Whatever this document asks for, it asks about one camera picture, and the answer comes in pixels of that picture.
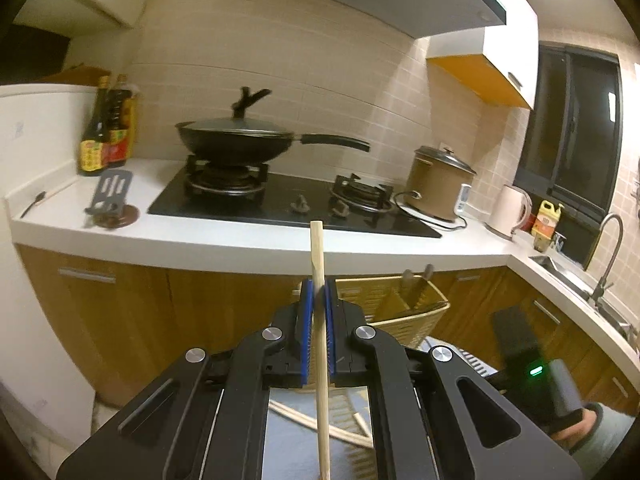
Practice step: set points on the steel sink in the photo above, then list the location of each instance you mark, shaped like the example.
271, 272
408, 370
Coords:
570, 272

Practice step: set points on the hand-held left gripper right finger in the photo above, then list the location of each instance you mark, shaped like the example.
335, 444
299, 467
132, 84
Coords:
328, 330

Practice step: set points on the white kitchen countertop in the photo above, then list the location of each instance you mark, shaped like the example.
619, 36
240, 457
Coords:
150, 235

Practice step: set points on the wooden lower cabinets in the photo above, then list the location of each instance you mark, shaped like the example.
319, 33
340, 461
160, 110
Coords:
175, 310

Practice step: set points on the metal faucet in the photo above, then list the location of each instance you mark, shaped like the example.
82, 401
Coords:
607, 260

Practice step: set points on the large dark sauce bottle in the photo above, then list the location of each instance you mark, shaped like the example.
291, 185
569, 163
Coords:
120, 125

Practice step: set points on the dark soy sauce bottle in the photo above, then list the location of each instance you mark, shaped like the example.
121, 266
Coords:
94, 140

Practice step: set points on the small dark utensil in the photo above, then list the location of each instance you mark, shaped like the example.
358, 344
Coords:
35, 203

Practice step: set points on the black wok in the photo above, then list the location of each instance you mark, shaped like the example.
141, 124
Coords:
235, 145

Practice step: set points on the long metal spoon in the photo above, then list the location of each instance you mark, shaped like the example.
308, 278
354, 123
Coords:
408, 280

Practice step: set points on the slotted black spatula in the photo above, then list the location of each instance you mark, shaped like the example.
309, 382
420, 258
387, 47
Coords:
109, 190

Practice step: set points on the white cabinet with yellow underside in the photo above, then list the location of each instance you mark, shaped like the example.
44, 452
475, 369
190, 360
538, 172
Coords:
505, 50

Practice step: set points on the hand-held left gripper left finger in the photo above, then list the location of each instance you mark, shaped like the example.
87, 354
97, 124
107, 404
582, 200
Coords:
306, 330

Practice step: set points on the wicker basket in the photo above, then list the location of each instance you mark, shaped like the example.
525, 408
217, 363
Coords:
400, 327

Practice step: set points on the person's right hand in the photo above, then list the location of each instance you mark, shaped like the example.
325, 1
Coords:
580, 427

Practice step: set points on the black gas stove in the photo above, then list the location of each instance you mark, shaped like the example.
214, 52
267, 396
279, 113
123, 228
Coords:
300, 195

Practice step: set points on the brown rice cooker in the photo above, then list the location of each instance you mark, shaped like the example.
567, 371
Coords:
435, 185

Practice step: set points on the brown spoon rest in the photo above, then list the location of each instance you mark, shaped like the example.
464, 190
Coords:
120, 218

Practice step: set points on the yellow plastic bottle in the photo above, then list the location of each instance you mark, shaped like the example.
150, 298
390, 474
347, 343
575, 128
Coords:
546, 225

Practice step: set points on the wooden chopstick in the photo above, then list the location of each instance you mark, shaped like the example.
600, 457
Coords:
318, 260
295, 411
291, 417
361, 422

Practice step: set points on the white electric kettle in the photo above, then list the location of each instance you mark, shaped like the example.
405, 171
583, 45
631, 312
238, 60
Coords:
507, 210

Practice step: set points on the person's right forearm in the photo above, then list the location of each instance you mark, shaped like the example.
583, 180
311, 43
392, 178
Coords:
612, 440

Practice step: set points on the dark window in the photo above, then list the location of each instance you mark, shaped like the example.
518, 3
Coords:
575, 135

